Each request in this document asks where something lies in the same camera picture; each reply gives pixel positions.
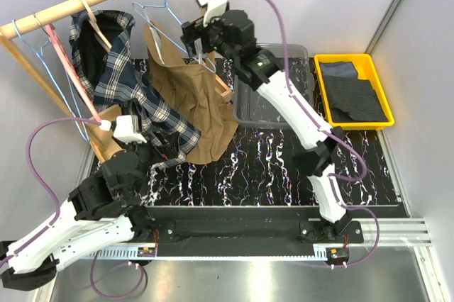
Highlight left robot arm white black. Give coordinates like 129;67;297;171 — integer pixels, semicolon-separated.
1;151;158;291

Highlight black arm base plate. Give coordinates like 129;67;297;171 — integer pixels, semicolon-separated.
133;204;407;260

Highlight grey plastic bin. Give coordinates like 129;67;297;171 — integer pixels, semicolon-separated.
233;44;315;130

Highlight aluminium mounting rail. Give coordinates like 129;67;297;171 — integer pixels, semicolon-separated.
82;219;431;265

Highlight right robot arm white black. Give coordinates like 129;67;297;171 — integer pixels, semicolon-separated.
181;10;351;243

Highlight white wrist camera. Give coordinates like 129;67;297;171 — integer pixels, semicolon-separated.
196;0;228;27
113;115;147;144

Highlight yellow plastic tray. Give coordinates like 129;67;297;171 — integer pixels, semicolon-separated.
314;54;394;130

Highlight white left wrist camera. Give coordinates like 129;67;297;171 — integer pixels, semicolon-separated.
113;115;147;144

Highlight tan brown garment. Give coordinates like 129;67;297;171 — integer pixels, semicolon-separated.
143;24;238;164

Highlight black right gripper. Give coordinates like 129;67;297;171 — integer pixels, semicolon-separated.
179;11;238;65

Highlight pink plastic hanger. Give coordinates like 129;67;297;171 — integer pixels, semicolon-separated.
33;14;101;123

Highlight navy plaid skirt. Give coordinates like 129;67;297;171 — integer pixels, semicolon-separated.
69;10;201;168

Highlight blue wire hanger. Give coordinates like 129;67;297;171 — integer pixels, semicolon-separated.
132;0;216;74
11;19;89;142

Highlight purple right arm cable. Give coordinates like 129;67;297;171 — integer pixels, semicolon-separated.
205;0;381;269

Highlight blue grey folded cloth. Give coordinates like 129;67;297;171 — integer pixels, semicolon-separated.
320;62;358;79

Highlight wooden clothes rack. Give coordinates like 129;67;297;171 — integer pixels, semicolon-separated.
1;0;121;162

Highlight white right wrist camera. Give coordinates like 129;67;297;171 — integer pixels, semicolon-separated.
196;0;228;27

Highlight light wooden hanger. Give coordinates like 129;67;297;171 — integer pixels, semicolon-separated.
80;0;111;52

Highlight dark grey folded cloth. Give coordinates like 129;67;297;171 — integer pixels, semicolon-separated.
323;77;388;123

